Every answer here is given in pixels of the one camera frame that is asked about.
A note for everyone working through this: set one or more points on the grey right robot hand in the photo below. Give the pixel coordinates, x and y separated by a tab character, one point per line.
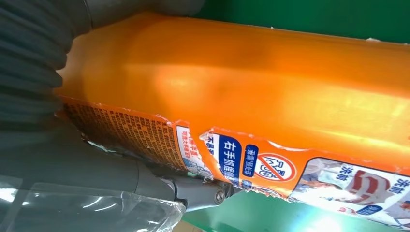
80	173

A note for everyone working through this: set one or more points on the clear plastic film wrap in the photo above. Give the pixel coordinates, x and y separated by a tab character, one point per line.
96	208

